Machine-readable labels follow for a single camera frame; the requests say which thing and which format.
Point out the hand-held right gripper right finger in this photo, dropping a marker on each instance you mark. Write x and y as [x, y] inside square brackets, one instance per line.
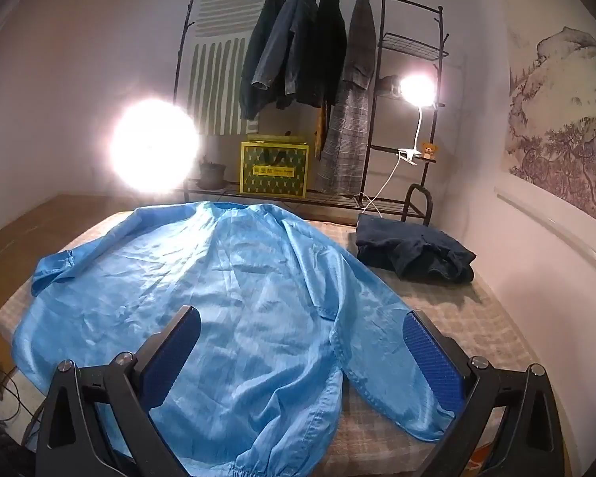
[433, 357]

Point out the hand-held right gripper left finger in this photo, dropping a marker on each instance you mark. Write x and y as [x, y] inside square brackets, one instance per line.
[171, 360]

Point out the blue long-sleeved garment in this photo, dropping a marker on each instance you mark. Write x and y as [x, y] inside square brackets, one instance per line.
[253, 283]

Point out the dark folded clothes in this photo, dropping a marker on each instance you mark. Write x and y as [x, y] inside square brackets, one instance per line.
[402, 238]

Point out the black metal clothes rack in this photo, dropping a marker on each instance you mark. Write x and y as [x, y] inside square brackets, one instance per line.
[410, 47]

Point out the bed with plaid sheet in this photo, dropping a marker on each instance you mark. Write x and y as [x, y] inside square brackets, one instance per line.
[477, 318]

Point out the small teddy bear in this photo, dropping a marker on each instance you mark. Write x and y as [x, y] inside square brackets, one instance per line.
[429, 150]

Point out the yellow and green box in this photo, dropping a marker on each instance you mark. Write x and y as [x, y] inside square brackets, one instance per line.
[273, 169]

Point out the orange wooden stick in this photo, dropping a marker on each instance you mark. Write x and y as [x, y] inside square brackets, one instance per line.
[320, 131]

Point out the white clip lamp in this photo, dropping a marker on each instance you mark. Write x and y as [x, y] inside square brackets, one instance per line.
[417, 90]

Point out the dark denim jacket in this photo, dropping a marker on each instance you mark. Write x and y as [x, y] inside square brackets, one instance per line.
[261, 49]

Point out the black jacket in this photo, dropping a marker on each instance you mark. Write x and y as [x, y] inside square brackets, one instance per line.
[330, 44]

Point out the blue denim jacket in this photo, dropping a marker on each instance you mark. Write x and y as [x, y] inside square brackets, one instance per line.
[298, 44]

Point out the white wall ledge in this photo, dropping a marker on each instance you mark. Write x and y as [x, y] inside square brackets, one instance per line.
[556, 226]

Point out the landscape wall painting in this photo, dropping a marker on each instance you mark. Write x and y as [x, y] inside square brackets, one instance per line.
[561, 124]

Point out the green striped wall hanging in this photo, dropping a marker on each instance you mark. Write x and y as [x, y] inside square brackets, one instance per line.
[216, 74]

